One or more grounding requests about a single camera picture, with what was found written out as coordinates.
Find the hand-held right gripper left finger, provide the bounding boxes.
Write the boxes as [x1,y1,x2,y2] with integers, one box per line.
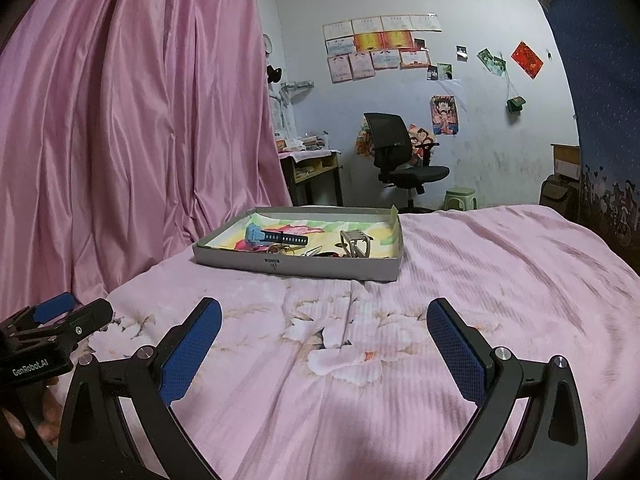
[56,296,223,480]

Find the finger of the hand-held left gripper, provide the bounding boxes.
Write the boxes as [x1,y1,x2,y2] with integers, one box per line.
[50,299,114,348]
[30,292,77,325]

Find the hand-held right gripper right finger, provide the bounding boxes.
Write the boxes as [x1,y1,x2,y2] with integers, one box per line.
[426,297,590,480]

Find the grey cardboard box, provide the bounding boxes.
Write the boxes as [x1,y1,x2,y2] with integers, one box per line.
[192,205,405,283]

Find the blue wrist watch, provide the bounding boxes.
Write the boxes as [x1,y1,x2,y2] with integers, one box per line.
[244,225,307,251]

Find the person's left hand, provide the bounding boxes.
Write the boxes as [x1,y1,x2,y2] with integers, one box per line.
[0,382,65,442]

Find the pink floral blanket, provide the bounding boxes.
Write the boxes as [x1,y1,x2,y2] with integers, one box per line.
[75,204,640,480]

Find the beige hair claw clip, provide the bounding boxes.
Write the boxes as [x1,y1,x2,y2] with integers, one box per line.
[340,229,373,260]

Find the green plastic stool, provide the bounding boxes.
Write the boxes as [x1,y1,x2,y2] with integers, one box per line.
[444,187,478,211]

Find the colourful painted paper lining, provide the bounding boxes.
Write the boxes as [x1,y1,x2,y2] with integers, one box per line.
[205,212,401,260]

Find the brown bag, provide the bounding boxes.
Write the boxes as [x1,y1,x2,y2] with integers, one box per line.
[540,175,581,221]

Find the pink curtain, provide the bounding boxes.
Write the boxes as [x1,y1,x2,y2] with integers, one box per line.
[0,0,293,311]

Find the cartoon figure poster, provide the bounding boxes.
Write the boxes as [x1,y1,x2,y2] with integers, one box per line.
[407,125,436,166]

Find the wooden cabinet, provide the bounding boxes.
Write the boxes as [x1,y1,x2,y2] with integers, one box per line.
[551,143,582,181]

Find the black office chair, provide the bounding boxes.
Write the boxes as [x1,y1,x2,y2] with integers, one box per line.
[363,112,451,213]

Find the wooden desk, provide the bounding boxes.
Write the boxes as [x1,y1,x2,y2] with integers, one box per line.
[278,149,346,207]

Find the pile of books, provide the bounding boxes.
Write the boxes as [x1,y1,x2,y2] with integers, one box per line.
[277,132,341,153]

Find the blue printed cloth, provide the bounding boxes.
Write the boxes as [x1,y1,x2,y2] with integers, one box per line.
[535,0,640,276]

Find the red paper decoration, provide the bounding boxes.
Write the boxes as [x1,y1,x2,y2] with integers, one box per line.
[511,41,544,80]

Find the cartoon wall poster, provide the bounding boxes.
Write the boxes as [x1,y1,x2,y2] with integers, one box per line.
[431,95,460,136]

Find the green wall photos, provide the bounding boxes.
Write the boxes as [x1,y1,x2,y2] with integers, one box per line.
[477,49,507,77]

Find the group of wall certificates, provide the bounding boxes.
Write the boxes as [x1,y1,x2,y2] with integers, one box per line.
[322,14,443,85]

